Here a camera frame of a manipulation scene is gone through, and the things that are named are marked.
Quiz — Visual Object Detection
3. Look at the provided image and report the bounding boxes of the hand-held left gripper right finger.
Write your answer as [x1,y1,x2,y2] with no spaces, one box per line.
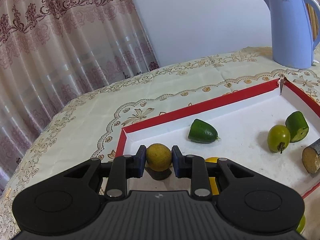
[171,145,253,199]

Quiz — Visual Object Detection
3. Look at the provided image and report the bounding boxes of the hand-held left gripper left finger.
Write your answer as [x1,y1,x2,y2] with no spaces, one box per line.
[64,145,147,199]

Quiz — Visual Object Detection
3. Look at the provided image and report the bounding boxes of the round mustard yellow fruit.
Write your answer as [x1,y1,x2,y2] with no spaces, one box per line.
[146,143,173,172]

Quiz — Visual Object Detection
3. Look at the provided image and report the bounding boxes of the green cucumber end piece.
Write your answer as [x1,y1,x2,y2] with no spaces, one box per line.
[188,119,220,144]

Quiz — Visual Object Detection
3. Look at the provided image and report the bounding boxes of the yellow lobed fruit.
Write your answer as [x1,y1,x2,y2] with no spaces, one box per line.
[204,157,220,195]

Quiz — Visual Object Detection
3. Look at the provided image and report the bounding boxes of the red shallow box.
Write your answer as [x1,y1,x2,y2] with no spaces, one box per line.
[115,77,320,200]

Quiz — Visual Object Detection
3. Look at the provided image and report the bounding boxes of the green tomato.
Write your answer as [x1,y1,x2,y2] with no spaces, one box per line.
[295,214,306,234]
[267,124,291,153]

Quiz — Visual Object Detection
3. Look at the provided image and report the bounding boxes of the green cucumber cut half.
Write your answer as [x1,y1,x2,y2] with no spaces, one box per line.
[285,111,309,143]

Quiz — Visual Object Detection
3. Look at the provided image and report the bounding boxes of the small grey wooden log piece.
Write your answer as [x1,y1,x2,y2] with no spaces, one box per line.
[302,138,320,174]

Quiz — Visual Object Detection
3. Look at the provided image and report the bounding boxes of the pink patterned curtain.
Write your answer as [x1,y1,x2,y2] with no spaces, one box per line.
[0,0,160,193]

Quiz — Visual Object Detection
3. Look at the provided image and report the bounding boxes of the blue electric kettle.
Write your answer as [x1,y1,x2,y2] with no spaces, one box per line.
[262,0,320,69]

